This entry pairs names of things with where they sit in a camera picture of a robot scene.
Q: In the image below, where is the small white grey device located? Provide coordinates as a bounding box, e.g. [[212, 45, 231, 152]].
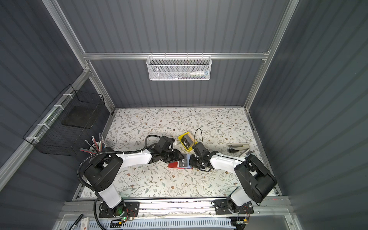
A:
[[241, 149, 254, 157]]

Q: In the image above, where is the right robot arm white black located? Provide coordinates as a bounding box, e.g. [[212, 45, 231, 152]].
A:
[[189, 142, 277, 212]]

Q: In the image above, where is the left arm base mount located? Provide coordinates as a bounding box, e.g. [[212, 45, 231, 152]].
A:
[[98, 201, 140, 218]]

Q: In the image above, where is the beige stapler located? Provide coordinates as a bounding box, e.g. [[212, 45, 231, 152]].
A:
[[226, 142, 250, 153]]

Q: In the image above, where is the white tube in basket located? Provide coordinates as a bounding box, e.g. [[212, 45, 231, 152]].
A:
[[189, 71, 210, 77]]

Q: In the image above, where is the black corrugated cable conduit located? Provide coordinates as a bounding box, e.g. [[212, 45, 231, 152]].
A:
[[76, 134, 162, 230]]

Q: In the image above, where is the stack of cards in tray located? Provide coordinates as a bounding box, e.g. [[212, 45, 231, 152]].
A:
[[181, 133, 195, 150]]

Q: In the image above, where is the yellow plastic card tray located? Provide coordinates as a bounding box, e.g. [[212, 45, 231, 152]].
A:
[[178, 132, 197, 152]]

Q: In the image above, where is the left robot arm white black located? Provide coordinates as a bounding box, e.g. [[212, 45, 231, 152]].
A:
[[77, 135, 185, 209]]

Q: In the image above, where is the black wire mesh basket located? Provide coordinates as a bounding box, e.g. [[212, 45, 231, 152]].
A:
[[23, 86, 105, 156]]

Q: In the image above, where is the white wire mesh basket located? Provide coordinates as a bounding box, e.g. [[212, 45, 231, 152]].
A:
[[146, 57, 212, 81]]

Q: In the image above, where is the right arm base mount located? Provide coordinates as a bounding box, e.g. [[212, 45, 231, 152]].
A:
[[211, 199, 254, 216]]

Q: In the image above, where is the floral table mat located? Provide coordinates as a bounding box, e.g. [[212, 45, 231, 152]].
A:
[[105, 108, 259, 198]]

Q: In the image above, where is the white pen cup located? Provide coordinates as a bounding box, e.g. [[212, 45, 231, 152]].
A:
[[80, 134, 106, 155]]

